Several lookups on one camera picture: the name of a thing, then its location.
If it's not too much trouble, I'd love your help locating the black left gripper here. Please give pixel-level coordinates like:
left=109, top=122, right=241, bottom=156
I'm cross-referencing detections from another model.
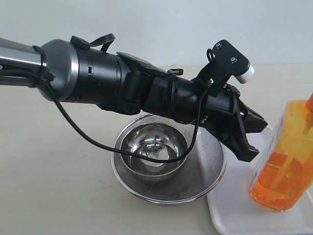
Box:
left=190, top=71, right=268, bottom=162

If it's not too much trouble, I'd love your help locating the orange pump soap bottle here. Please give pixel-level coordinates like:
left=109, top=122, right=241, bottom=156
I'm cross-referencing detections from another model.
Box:
left=249, top=97, right=313, bottom=212

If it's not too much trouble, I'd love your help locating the grey left Piper robot arm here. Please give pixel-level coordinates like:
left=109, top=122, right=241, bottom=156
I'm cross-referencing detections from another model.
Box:
left=0, top=34, right=267, bottom=162

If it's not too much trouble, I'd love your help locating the small stainless steel bowl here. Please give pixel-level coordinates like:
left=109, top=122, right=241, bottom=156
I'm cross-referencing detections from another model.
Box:
left=120, top=123, right=187, bottom=184

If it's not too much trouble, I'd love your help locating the steel mesh colander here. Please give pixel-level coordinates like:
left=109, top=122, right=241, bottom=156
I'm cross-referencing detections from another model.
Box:
left=111, top=115, right=226, bottom=205

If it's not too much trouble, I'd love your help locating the white plastic tray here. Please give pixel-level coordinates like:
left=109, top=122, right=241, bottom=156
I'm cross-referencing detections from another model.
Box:
left=196, top=128, right=313, bottom=235

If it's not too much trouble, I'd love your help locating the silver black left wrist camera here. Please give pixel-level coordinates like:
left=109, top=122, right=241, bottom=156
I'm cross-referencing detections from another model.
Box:
left=207, top=39, right=255, bottom=97

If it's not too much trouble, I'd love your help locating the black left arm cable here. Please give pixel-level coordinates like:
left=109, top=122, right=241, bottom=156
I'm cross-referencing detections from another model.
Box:
left=31, top=33, right=221, bottom=164

